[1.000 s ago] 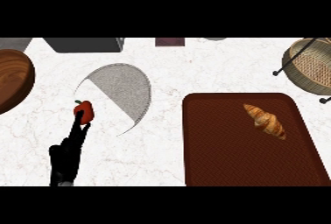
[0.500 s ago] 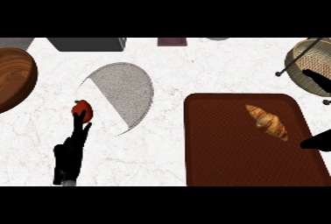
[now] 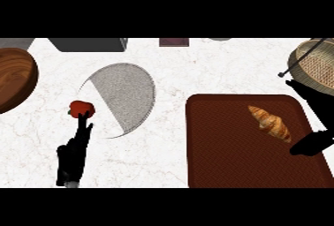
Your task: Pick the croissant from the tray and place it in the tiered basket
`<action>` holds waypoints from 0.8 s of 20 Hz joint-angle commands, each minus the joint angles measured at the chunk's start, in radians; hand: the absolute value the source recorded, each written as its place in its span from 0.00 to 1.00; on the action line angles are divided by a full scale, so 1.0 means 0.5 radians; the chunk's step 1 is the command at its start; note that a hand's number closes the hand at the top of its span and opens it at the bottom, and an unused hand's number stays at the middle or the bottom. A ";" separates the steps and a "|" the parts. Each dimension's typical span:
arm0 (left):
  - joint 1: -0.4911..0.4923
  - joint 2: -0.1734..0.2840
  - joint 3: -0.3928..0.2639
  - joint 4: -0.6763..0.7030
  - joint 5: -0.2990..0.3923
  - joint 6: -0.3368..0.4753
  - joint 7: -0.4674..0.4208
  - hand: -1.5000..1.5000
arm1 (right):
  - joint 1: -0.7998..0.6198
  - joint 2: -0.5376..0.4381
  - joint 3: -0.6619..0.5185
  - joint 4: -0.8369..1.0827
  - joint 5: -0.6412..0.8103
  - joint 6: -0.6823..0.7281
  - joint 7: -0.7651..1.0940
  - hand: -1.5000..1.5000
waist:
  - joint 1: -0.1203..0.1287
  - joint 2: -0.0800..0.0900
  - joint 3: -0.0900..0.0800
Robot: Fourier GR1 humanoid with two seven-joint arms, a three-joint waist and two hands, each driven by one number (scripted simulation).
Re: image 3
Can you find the brown wooden bowl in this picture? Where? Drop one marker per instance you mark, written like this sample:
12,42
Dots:
13,78

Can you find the wicker tiered basket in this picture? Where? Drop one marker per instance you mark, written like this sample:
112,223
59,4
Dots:
315,63

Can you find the dark brown woven tray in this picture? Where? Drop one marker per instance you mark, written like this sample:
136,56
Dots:
242,147

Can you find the grey speckled round plate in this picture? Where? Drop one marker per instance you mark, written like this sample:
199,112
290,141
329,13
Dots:
125,94

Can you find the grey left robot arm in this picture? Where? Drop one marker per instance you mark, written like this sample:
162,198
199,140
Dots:
71,184

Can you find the grey rounded object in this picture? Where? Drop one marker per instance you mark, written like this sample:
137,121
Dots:
220,39

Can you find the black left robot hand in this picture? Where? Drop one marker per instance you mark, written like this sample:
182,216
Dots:
74,153

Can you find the grey flat object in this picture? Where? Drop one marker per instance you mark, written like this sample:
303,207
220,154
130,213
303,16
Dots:
15,42

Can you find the golden croissant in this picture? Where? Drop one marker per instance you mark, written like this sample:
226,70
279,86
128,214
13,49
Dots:
269,122

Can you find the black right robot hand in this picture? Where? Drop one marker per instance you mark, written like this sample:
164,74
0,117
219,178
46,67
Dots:
316,111

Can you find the dark grey box appliance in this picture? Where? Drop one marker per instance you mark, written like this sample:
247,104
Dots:
89,44

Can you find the dark purple box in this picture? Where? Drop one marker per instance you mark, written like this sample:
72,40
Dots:
173,41

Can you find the red bell pepper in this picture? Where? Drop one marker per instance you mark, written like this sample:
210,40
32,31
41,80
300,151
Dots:
80,108

